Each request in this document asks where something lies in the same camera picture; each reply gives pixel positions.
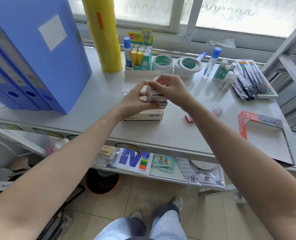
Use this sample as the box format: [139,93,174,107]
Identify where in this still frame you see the white tray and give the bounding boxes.
[234,59,279,100]

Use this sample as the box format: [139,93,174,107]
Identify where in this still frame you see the stack of white tape rolls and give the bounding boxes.
[174,57,203,79]
[152,54,175,75]

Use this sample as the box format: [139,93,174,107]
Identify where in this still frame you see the yellow film roll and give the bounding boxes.
[81,0,123,74]

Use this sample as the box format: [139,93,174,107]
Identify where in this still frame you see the blue white paper pack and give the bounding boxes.
[113,148,154,176]

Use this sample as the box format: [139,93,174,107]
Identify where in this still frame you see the group of white capped glue sticks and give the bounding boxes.
[132,43,153,71]

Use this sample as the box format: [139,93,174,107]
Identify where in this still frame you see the white glue stick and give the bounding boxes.
[225,72,239,90]
[222,70,235,88]

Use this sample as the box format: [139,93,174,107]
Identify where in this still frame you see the green label glue stick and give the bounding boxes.
[212,59,228,80]
[219,64,231,80]

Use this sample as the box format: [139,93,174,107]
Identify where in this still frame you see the white dotted sheet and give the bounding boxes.
[175,157,193,178]

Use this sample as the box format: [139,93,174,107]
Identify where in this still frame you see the person's left leg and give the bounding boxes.
[94,217,147,240]

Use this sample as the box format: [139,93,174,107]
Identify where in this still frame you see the white metal rack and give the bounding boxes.
[260,13,296,154]

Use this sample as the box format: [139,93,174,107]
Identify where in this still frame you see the person's right hand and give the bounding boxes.
[147,74,196,111]

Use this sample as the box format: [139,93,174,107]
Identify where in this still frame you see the pink plastic bag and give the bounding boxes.
[45,137,70,154]

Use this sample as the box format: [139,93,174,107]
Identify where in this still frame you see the clear bag with patterned paper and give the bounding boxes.
[189,160,227,190]

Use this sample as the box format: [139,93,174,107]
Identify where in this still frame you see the teal packets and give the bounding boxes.
[152,154,176,174]

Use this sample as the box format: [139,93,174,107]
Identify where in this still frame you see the person's right leg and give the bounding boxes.
[149,203,188,240]

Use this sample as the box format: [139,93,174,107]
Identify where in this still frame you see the stack of clear packets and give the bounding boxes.
[93,145,118,168]

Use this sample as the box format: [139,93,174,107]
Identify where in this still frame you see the person's left hand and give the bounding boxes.
[116,80,160,122]

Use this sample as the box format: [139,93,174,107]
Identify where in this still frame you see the crumpled clear plastic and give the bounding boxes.
[208,38,236,49]

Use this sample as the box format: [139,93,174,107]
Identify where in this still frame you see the white window frame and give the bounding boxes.
[68,0,296,63]

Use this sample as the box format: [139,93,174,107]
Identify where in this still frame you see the black trash bin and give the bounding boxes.
[86,168,120,195]

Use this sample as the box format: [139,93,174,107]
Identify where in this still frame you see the red large cardboard box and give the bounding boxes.
[238,110,295,167]

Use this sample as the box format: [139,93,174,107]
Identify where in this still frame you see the stack of black pen packets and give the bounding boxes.
[232,61,273,100]

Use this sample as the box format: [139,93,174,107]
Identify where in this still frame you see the person's right shoe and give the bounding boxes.
[169,196,183,212]

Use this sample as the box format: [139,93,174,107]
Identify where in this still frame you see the white paper clip carton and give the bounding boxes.
[120,92,164,122]

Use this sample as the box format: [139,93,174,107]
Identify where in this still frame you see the person's left forearm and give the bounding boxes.
[0,111,128,240]

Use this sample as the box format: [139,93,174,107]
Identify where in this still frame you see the white dustpan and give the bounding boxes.
[0,168,13,187]

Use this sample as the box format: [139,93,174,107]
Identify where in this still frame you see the person's leg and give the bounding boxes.
[149,203,188,240]
[94,217,147,240]

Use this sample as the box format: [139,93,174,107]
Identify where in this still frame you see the green glue display box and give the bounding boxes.
[124,28,161,78]

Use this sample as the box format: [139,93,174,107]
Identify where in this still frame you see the person's right forearm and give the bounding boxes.
[182,100,296,240]

